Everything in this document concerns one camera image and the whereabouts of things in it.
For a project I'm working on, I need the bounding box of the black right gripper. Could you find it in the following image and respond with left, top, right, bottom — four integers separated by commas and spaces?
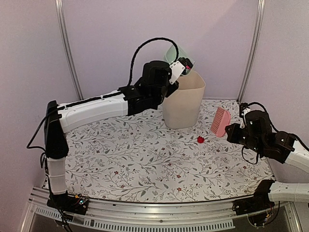
225, 123, 264, 154

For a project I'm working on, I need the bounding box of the pink hand brush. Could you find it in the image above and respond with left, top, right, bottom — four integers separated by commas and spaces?
211, 107, 231, 138

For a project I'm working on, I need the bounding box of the red paper scrap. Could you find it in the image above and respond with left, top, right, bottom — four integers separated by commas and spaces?
197, 136, 205, 144

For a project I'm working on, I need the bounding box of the green plastic dustpan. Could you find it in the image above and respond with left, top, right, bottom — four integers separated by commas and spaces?
163, 45, 196, 76

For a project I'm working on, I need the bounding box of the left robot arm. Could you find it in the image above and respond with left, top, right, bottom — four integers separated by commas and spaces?
44, 60, 185, 215

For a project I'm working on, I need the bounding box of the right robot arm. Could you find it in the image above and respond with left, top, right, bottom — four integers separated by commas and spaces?
225, 110, 309, 215

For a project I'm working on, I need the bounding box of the cream plastic waste bin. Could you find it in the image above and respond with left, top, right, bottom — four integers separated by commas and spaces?
163, 71, 206, 129

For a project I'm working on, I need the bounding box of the floral tablecloth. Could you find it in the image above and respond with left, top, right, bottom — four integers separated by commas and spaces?
66, 100, 274, 203

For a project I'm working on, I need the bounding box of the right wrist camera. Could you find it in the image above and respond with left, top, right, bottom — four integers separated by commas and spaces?
239, 102, 251, 129

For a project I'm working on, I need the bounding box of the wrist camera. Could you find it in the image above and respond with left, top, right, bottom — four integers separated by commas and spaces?
239, 102, 251, 129
169, 61, 185, 85

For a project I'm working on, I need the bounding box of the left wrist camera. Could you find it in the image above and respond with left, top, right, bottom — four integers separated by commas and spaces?
169, 61, 185, 85

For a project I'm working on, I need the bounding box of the aluminium table rail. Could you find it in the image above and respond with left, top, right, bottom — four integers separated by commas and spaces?
19, 187, 304, 232

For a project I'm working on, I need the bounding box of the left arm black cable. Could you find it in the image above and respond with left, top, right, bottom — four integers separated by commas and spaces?
26, 37, 185, 149

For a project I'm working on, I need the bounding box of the left aluminium frame post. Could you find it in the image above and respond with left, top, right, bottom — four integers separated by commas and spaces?
55, 0, 84, 100

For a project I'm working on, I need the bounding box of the aluminium frame post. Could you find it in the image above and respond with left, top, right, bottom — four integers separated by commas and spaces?
237, 0, 265, 103
55, 0, 84, 100

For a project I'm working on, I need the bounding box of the right aluminium frame post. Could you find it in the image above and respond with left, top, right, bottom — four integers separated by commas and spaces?
237, 0, 265, 103

